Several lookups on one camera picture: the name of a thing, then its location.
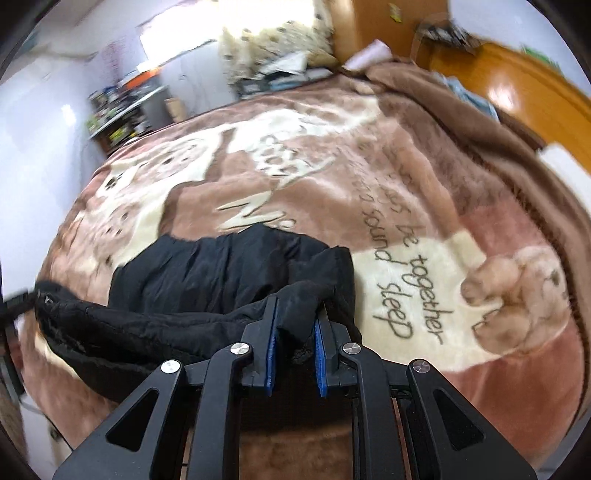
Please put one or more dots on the window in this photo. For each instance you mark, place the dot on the window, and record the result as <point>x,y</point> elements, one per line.
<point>180,39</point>

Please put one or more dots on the cardboard box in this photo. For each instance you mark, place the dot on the cardboard box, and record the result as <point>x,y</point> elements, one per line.
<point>174,110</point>

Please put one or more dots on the cluttered shelf unit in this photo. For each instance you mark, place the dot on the cluttered shelf unit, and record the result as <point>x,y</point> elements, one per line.
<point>120,115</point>

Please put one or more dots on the heart print curtain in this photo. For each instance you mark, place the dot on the heart print curtain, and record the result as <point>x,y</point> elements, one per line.
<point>277,37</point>

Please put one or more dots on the black puffer jacket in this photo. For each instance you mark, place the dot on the black puffer jacket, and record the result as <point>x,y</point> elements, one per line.
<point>207,286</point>

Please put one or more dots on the green packet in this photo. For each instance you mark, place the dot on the green packet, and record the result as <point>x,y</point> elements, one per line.
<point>538,53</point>

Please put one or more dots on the light blue cloth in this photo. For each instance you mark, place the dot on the light blue cloth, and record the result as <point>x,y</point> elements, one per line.
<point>471,99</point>

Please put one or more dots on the wooden wardrobe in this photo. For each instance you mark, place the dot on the wooden wardrobe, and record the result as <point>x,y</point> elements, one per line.
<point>369,27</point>

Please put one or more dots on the printed brown cream blanket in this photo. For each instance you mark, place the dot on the printed brown cream blanket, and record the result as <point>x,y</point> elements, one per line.
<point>369,207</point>

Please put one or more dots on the pile of bags and boxes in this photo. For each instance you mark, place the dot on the pile of bags and boxes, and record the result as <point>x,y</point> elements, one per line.
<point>281,74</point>

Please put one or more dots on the wooden headboard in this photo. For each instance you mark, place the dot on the wooden headboard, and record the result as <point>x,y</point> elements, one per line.
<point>508,78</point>

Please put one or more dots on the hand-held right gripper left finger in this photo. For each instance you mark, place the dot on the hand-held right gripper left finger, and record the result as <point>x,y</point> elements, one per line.
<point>270,350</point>

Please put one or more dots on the white cloth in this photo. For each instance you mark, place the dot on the white cloth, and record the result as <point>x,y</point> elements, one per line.
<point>369,54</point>

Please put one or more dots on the orange and white box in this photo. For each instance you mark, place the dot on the orange and white box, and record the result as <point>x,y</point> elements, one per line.
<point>141,76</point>

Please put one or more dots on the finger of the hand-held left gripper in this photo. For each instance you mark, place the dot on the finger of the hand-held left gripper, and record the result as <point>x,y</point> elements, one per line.
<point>16,304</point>

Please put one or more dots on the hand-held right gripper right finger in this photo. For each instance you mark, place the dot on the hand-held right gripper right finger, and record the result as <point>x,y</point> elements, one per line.
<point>322,357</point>

